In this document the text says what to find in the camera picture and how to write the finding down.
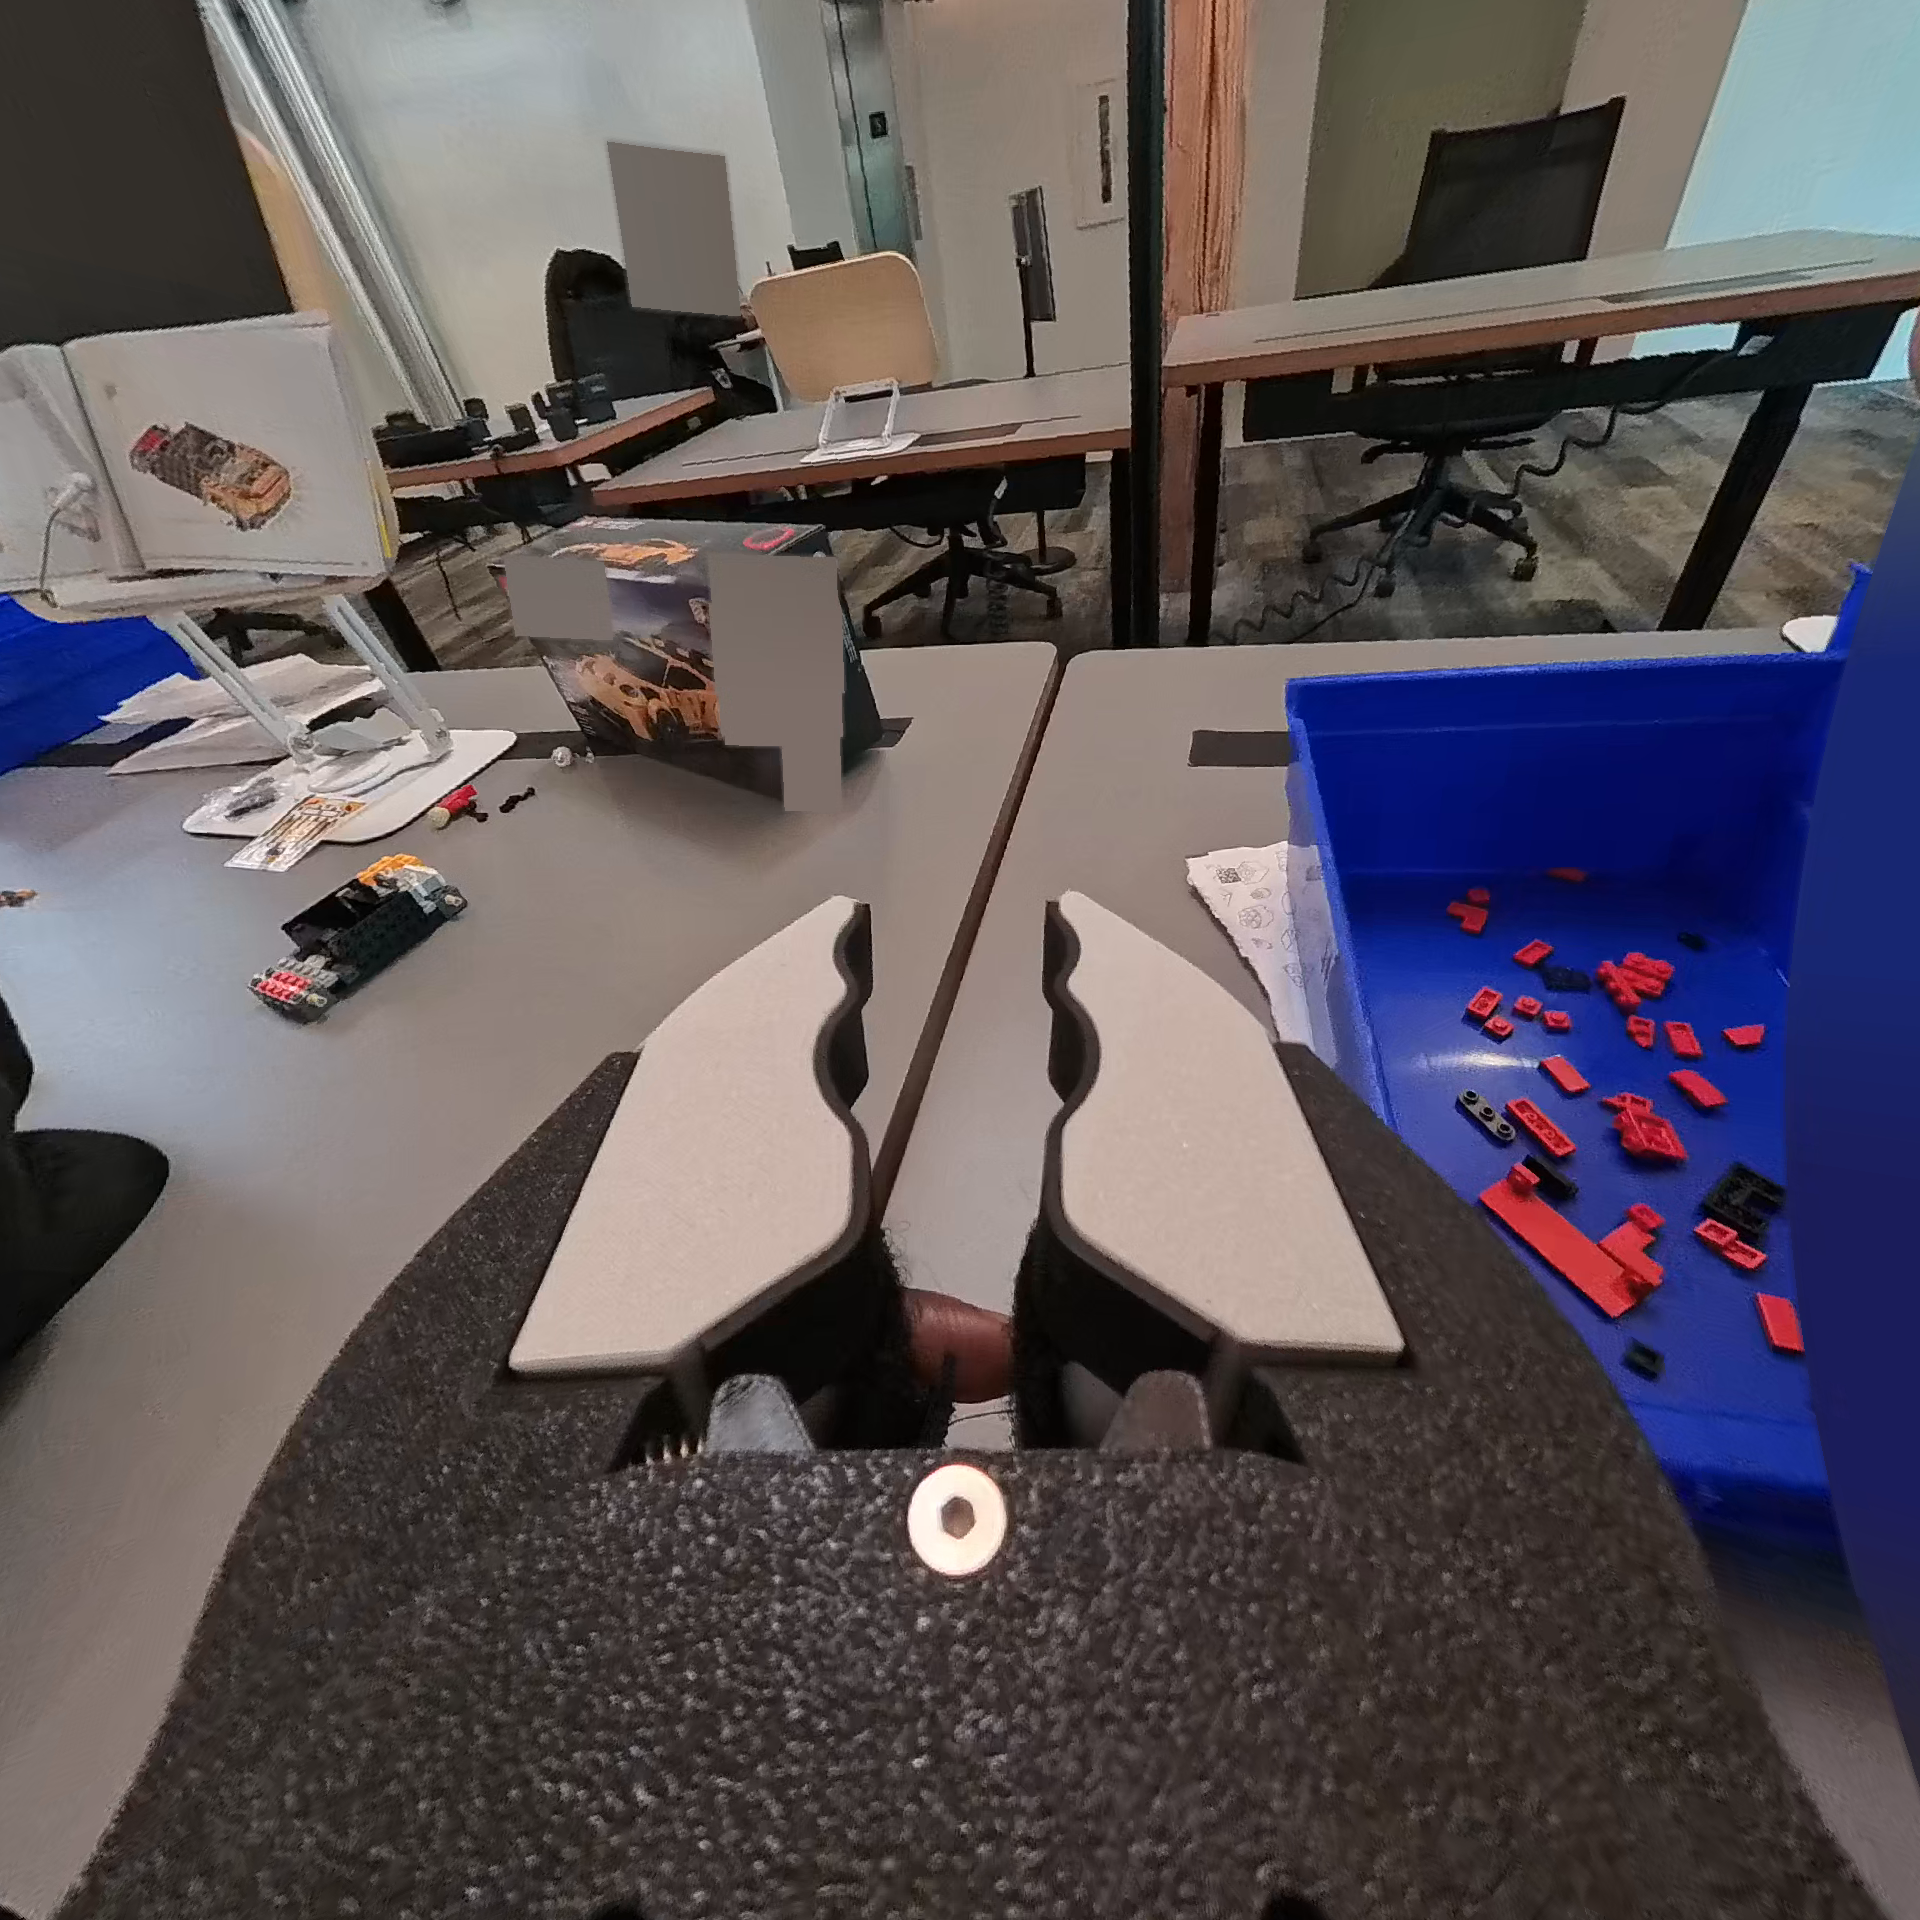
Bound blue plastic object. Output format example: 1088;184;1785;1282
0;596;199;771

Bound wooden edged desk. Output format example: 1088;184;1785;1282
384;382;722;673

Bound metal book stand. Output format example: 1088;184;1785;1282
136;589;451;771

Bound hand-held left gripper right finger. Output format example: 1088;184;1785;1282
1012;890;1412;1413

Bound instruction booklet orange car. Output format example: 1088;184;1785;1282
0;314;396;617

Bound white paper sheet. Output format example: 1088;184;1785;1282
186;728;514;845
1186;845;1338;1053
102;664;380;771

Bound white desk stand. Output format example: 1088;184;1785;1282
808;379;922;457

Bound black pole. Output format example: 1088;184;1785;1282
1118;0;1170;646

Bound wooden pillar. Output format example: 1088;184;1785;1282
1164;0;1243;634

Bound pile of red lego pieces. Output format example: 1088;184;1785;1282
1447;874;1808;1382

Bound small black lego chassis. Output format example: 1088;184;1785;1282
247;855;465;1024

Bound wooden desk black frame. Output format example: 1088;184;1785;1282
1164;235;1920;646

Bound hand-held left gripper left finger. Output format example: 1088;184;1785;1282
503;898;901;1413

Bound grey office desk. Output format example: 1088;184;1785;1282
595;366;1133;646

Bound black desk equipment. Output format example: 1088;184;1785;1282
380;366;616;463

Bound black lego set box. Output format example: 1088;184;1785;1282
493;517;892;812

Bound clear plastic bag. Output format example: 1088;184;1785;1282
225;787;360;877

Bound person's left hand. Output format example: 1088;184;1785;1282
896;1288;1029;1406

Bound blue plastic bin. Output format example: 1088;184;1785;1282
1288;565;1920;1776

